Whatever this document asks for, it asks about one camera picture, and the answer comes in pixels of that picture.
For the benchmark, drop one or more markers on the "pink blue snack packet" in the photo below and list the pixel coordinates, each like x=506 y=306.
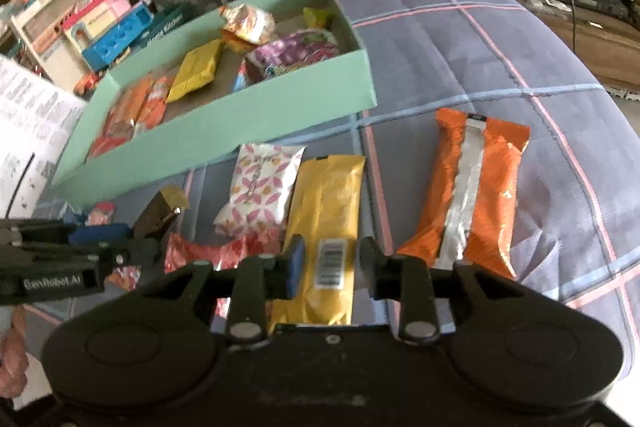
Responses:
x=242 y=80

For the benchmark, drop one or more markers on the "white printed instruction sheet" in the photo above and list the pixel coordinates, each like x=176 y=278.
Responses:
x=37 y=119

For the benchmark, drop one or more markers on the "pink red candy packet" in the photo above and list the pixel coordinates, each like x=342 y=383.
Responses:
x=102 y=214

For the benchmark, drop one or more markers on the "toy kitchen playset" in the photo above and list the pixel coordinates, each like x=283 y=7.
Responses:
x=55 y=32

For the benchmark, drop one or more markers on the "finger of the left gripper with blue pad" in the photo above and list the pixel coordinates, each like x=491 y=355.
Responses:
x=99 y=234

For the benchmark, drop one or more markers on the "red patterned snack packet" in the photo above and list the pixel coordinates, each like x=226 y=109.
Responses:
x=180 y=252

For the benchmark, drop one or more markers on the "purple grape gummy bag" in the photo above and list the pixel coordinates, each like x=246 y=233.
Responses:
x=300 y=49

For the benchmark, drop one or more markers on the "large red snack packet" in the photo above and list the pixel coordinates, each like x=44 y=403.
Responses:
x=105 y=144

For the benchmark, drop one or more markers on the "yellow green small packet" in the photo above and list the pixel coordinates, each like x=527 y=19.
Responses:
x=317 y=18

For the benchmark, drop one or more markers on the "white pink floral packet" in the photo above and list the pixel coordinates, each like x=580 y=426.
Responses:
x=260 y=191

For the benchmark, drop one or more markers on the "gold orange crinkled snack bag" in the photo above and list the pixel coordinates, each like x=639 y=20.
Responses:
x=246 y=27

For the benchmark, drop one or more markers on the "orange red sausage packet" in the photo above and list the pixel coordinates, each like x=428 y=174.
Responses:
x=154 y=107

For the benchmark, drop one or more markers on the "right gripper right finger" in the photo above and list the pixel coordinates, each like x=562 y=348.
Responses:
x=407 y=281

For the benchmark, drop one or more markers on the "long yellow snack bar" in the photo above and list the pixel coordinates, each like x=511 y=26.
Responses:
x=325 y=212

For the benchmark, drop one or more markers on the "orange sausage snack packet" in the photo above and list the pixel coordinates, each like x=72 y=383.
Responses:
x=124 y=114

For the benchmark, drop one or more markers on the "teal Home Kitchen box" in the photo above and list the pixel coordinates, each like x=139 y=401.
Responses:
x=169 y=18

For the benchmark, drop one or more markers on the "plaid blue grey bedsheet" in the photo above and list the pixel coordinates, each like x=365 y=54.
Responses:
x=576 y=228

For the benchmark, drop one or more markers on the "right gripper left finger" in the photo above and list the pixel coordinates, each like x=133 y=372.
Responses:
x=260 y=279

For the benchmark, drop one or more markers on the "blue toy rack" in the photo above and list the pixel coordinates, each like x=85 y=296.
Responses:
x=104 y=51

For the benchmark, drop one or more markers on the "person's left hand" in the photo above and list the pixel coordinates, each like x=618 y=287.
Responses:
x=14 y=361

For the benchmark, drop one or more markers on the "mint green cardboard box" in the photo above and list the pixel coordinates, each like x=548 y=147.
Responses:
x=215 y=120

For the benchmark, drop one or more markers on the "yellow snack packet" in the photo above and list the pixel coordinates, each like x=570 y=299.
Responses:
x=196 y=71

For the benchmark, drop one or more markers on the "orange silver snack bar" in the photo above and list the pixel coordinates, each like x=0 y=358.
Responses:
x=469 y=209

